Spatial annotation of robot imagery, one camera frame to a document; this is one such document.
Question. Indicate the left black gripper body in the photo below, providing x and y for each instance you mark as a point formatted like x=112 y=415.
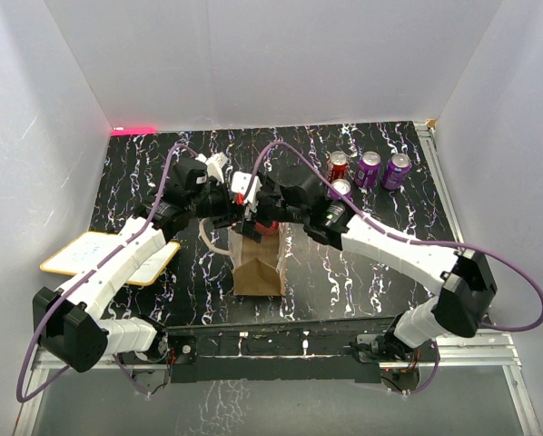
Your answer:
x=213 y=203

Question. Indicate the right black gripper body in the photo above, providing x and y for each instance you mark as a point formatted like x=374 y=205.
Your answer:
x=271 y=206

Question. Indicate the purple fanta can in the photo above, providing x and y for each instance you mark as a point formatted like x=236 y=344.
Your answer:
x=397 y=170
x=368 y=170
x=340 y=189

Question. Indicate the red coke can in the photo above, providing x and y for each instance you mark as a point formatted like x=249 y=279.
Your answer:
x=267 y=230
x=337 y=166

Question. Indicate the brown canvas tote bag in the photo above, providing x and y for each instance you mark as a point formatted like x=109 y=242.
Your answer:
x=258 y=269

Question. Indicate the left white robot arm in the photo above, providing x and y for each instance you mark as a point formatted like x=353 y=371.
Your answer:
x=69 y=321

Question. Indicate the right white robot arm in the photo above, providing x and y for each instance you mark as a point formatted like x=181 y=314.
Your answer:
x=460 y=280

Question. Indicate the pink tape strip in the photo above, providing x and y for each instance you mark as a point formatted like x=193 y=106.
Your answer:
x=127 y=131

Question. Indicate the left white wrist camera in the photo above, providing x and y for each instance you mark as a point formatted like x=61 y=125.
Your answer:
x=215 y=165

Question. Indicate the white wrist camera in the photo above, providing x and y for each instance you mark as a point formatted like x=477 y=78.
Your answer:
x=244 y=191
x=215 y=165

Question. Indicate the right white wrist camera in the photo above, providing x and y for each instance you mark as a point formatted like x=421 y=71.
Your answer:
x=244 y=191

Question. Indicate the small whiteboard yellow frame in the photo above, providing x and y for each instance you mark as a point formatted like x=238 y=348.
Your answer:
x=91 y=247

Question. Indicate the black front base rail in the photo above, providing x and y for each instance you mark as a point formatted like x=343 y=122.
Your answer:
x=342 y=349

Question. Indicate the aluminium frame rail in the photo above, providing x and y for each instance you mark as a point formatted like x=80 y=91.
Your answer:
x=487 y=348

